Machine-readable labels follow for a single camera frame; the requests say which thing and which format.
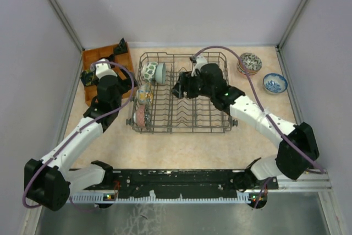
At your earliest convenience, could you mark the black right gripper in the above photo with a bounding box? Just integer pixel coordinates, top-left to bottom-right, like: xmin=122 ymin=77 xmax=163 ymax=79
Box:
xmin=170 ymin=70 xmax=214 ymax=100

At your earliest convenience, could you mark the pink floral bowl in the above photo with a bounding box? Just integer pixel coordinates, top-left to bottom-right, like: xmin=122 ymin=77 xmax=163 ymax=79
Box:
xmin=133 ymin=105 xmax=150 ymax=128

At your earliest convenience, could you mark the orange flower green leaf bowl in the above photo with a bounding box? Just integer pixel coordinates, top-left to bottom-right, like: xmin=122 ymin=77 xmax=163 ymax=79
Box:
xmin=236 ymin=64 xmax=260 ymax=76

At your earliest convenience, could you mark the dark leaf pattern bowl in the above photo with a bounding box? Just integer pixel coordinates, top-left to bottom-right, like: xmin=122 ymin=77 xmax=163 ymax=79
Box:
xmin=240 ymin=53 xmax=262 ymax=72

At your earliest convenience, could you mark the blue rose pattern bowl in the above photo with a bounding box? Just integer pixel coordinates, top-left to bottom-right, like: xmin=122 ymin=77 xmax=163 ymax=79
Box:
xmin=262 ymin=73 xmax=288 ymax=95

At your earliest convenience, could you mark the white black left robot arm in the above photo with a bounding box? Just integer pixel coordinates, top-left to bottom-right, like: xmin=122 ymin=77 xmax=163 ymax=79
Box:
xmin=21 ymin=62 xmax=137 ymax=211

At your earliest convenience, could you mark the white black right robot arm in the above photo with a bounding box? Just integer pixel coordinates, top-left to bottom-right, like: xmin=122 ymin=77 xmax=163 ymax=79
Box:
xmin=172 ymin=63 xmax=320 ymax=189

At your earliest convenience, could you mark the yellow blue swirl bowl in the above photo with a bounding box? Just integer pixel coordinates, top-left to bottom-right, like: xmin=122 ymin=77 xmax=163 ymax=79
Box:
xmin=136 ymin=83 xmax=153 ymax=105

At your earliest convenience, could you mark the wooden compartment tray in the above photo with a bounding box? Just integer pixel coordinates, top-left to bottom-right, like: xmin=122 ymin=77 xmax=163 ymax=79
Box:
xmin=82 ymin=44 xmax=134 ymax=106

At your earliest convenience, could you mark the green striped bowl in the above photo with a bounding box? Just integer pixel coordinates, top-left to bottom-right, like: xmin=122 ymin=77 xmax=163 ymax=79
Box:
xmin=154 ymin=63 xmax=166 ymax=85

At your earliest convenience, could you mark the green leaf pattern bowl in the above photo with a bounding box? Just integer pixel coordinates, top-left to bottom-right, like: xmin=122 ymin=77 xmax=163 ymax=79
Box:
xmin=141 ymin=62 xmax=158 ymax=82

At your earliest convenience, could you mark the teal yellow-flower folded tie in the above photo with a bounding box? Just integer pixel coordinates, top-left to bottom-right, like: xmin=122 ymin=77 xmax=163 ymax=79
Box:
xmin=80 ymin=69 xmax=96 ymax=87

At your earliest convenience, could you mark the dark green folded tie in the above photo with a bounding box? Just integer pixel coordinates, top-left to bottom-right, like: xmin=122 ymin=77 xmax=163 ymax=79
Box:
xmin=113 ymin=38 xmax=128 ymax=56

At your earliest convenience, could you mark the grey wire dish rack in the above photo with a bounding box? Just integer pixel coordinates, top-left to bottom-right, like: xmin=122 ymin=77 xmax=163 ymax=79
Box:
xmin=126 ymin=52 xmax=238 ymax=133

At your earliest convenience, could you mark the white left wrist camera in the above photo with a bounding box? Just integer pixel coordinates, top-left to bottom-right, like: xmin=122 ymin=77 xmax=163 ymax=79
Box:
xmin=94 ymin=58 xmax=117 ymax=80

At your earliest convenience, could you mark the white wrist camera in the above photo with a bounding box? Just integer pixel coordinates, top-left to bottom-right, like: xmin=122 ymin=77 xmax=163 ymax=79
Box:
xmin=94 ymin=58 xmax=117 ymax=80
xmin=190 ymin=55 xmax=208 ymax=76

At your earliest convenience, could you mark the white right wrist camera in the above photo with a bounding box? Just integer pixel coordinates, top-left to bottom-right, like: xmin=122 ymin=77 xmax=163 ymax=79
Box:
xmin=190 ymin=55 xmax=208 ymax=76

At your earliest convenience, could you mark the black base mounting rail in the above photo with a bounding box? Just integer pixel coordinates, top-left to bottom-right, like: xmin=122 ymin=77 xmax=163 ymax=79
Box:
xmin=96 ymin=169 xmax=278 ymax=207

